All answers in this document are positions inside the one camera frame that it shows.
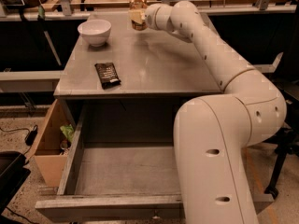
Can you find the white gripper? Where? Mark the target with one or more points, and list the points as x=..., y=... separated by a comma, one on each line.
x=150, y=17

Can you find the orange soda can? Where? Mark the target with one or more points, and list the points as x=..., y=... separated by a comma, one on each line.
x=138, y=4

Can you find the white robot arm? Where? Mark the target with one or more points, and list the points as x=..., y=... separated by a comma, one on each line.
x=211, y=131

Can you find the white ceramic bowl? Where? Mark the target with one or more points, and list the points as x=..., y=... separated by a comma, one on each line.
x=95, y=32

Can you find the black snack packet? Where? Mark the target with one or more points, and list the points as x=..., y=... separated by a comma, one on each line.
x=107, y=74

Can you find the grey cabinet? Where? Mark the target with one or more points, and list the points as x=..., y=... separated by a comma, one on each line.
x=148, y=63

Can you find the green crumpled bag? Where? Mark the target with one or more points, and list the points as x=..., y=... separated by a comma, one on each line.
x=68, y=132

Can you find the grey open drawer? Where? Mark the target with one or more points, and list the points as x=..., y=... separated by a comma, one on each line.
x=122, y=165

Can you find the black power adapter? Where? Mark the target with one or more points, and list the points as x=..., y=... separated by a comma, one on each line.
x=31, y=136

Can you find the cardboard box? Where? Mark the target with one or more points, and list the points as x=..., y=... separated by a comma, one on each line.
x=49, y=148

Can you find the black office chair base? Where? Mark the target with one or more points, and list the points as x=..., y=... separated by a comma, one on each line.
x=285, y=138

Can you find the black bin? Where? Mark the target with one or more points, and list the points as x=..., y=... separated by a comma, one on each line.
x=12, y=175

